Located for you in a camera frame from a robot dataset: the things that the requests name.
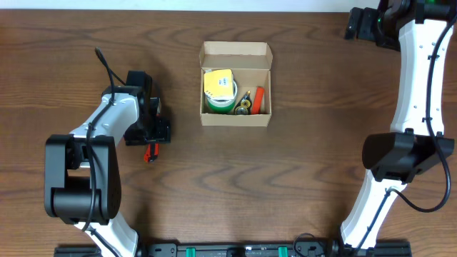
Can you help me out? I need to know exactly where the black mounting rail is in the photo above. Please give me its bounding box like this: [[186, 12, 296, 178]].
[[53, 235, 413, 257]]

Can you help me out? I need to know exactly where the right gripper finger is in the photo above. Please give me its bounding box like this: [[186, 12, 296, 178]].
[[358, 8, 378, 41], [344, 7, 363, 40]]

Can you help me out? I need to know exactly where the green tape roll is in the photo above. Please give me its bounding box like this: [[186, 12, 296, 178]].
[[206, 81, 238, 114]]

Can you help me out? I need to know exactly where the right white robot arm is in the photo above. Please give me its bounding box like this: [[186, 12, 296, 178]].
[[331, 0, 456, 256]]

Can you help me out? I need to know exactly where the red utility knife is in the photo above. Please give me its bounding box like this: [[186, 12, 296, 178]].
[[144, 112, 161, 163]]

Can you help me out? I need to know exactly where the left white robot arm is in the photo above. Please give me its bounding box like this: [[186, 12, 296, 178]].
[[44, 71, 171, 256]]

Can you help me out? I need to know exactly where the cardboard box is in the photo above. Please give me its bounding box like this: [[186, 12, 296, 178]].
[[199, 41, 273, 127]]

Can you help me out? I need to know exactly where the yellow sticky note pad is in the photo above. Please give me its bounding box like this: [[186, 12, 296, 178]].
[[204, 69, 234, 101]]

